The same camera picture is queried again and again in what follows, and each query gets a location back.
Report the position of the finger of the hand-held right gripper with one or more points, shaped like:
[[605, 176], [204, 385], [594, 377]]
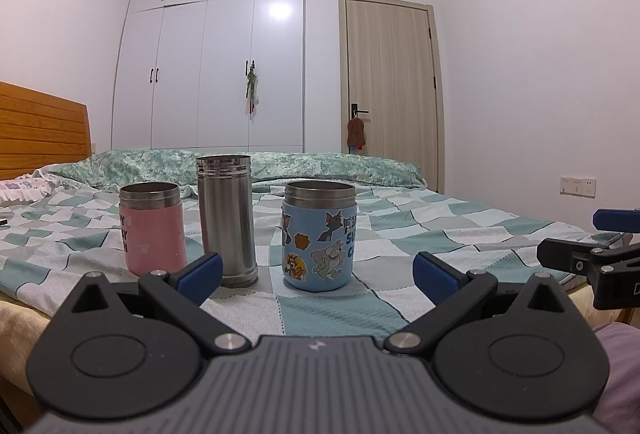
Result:
[[562, 255], [617, 220]]

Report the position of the green hanging ornament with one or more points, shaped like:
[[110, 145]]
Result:
[[250, 86]]

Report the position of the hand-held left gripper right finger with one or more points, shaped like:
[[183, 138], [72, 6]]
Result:
[[434, 275]]

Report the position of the blue cartoon sticker cup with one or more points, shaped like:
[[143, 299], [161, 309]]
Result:
[[317, 244]]

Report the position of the light wooden door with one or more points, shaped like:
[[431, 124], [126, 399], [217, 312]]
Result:
[[390, 78]]

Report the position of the tall plain steel cup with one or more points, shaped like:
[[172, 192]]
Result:
[[227, 219]]

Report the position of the brown hanging cloth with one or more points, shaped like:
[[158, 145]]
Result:
[[356, 133]]

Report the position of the person's purple clothing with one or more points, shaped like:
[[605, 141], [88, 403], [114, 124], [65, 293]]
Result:
[[622, 374]]

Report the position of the wooden headboard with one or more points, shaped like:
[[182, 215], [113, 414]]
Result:
[[40, 133]]

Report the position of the green floral quilt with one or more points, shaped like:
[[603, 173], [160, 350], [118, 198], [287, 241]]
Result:
[[150, 166]]

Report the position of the white patterned cloth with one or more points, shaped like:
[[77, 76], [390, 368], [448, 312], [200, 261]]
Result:
[[22, 191]]

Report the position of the white wardrobe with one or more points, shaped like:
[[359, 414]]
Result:
[[210, 63]]

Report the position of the pink steel cup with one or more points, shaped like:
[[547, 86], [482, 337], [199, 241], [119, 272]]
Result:
[[152, 234]]

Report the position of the yellow bed sheet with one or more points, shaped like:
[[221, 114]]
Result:
[[17, 339]]

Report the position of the white wall socket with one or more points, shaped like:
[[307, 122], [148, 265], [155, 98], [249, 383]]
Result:
[[577, 185]]

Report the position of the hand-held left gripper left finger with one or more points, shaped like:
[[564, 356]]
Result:
[[202, 275]]

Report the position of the checkered green white blanket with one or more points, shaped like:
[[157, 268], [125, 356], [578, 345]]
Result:
[[450, 234]]

